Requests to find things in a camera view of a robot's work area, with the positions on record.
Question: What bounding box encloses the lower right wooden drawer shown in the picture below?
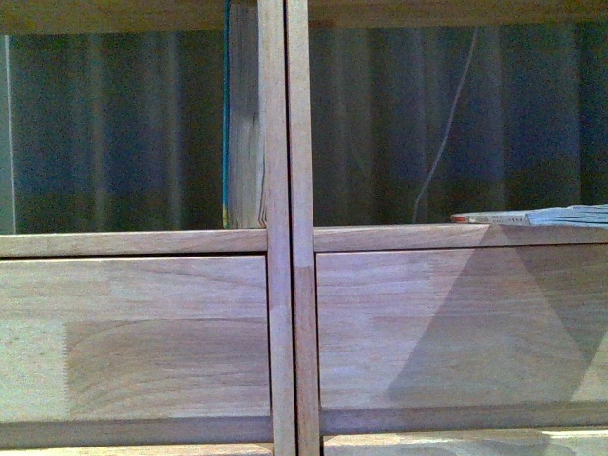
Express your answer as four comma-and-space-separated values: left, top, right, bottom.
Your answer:
323, 428, 607, 455

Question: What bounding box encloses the white illustrated children's book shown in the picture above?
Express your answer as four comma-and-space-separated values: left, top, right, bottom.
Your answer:
450, 204, 607, 228

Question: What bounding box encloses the wooden drawer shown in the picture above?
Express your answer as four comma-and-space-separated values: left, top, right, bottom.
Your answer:
323, 428, 607, 455
1, 256, 270, 423
317, 245, 607, 410

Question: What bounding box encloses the left wooden shelf unit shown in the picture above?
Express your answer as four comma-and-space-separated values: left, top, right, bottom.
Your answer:
1, 1, 297, 455

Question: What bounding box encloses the upper right wooden drawer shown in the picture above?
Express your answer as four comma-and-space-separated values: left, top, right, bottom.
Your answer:
317, 245, 607, 410

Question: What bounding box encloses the right wooden shelf unit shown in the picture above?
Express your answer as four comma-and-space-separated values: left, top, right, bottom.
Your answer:
286, 1, 607, 455

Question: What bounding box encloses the wooden shelf unit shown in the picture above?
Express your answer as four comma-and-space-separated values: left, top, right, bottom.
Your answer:
286, 1, 607, 455
1, 1, 297, 455

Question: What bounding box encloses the upper left wooden drawer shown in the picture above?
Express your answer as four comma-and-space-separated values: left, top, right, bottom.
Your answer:
1, 256, 270, 423

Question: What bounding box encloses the upright blue spine book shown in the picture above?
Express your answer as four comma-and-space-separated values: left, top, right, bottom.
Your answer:
222, 1, 265, 229

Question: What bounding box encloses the thin grey hanging cable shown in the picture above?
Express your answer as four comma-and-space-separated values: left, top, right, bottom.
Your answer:
412, 27, 479, 223

